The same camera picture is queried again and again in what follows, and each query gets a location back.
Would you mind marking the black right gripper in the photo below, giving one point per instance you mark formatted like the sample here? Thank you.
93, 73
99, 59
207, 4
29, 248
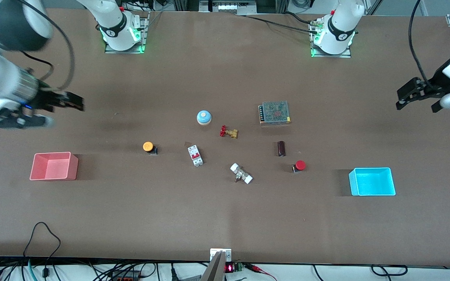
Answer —
45, 98

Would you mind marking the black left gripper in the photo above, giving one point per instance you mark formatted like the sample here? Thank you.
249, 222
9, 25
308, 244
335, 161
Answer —
437, 81

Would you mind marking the yellow push button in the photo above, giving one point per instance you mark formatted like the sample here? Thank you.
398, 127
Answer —
148, 146

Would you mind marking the red push button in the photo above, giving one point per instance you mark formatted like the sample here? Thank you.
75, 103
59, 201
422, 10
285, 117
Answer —
300, 165

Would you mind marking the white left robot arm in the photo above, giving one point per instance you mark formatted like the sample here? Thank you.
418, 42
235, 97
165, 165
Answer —
336, 45

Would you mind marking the pink plastic box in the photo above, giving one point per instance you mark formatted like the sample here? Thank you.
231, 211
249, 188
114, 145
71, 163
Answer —
53, 168

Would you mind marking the cyan plastic box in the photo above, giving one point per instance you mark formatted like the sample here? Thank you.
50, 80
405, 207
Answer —
373, 182

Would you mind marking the white red circuit breaker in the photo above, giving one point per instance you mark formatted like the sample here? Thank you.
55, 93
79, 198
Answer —
195, 155

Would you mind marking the round blue dome button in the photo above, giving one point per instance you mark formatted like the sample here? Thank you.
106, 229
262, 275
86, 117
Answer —
204, 117

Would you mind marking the metal mesh power supply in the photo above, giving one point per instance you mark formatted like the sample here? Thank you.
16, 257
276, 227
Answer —
275, 112

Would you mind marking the dark brown cylindrical capacitor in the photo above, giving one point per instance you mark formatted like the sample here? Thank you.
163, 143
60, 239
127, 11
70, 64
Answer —
281, 148

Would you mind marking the metal valve with white caps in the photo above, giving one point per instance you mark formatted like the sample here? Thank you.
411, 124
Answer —
241, 174

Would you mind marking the red clip lead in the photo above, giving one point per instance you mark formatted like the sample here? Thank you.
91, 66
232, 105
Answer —
258, 269

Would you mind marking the red digit display module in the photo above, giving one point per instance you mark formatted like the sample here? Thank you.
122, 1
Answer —
231, 268

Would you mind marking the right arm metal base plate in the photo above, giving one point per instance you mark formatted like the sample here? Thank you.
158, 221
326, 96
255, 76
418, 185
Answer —
143, 39

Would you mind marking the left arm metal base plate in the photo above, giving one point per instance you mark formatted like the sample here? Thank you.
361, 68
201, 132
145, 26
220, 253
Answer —
314, 52

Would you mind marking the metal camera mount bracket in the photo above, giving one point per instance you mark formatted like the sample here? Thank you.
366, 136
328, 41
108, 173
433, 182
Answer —
217, 265

